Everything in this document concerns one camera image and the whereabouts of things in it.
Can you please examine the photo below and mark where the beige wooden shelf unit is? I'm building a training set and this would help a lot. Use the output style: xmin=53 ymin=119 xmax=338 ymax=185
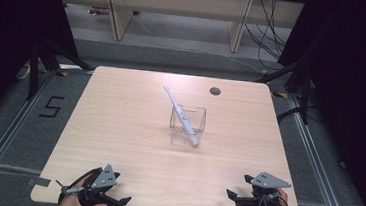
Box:
xmin=49 ymin=0 xmax=306 ymax=59

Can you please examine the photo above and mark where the black tape strip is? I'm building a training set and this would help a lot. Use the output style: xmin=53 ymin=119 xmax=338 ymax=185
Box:
xmin=26 ymin=176 xmax=52 ymax=188

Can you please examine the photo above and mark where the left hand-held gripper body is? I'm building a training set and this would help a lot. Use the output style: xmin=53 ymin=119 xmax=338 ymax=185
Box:
xmin=53 ymin=159 xmax=122 ymax=206

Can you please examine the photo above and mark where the black floor cable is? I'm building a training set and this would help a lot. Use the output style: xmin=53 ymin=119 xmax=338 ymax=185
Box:
xmin=276 ymin=103 xmax=322 ymax=127

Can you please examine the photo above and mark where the black metal stand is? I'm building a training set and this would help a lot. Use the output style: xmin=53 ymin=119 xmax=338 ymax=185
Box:
xmin=25 ymin=36 xmax=97 ymax=106
xmin=253 ymin=53 xmax=315 ymax=126

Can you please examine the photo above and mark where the aluminium floor rail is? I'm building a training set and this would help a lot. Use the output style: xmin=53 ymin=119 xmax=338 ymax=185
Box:
xmin=278 ymin=91 xmax=365 ymax=206
xmin=0 ymin=63 xmax=58 ymax=206

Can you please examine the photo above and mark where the white electric toothbrush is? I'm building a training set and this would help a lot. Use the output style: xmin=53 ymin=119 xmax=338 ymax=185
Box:
xmin=158 ymin=85 xmax=205 ymax=149

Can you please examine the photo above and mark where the white cord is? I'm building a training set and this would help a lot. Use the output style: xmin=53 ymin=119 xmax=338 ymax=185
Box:
xmin=15 ymin=62 xmax=34 ymax=82

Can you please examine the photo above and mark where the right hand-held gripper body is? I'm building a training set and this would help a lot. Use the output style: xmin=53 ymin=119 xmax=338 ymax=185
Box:
xmin=241 ymin=169 xmax=294 ymax=206

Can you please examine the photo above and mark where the small pink object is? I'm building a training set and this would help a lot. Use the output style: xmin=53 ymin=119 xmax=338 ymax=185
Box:
xmin=87 ymin=5 xmax=110 ymax=18

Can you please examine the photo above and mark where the black curtain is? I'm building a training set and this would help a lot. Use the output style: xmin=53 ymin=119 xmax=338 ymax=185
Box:
xmin=264 ymin=0 xmax=366 ymax=206
xmin=0 ymin=0 xmax=85 ymax=141

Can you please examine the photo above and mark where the bundle of black cables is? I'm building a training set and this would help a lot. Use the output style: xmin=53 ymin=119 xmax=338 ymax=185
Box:
xmin=240 ymin=0 xmax=292 ymax=72

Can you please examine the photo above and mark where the clear plastic container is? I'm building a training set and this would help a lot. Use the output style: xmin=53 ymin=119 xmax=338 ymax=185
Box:
xmin=166 ymin=102 xmax=208 ymax=150

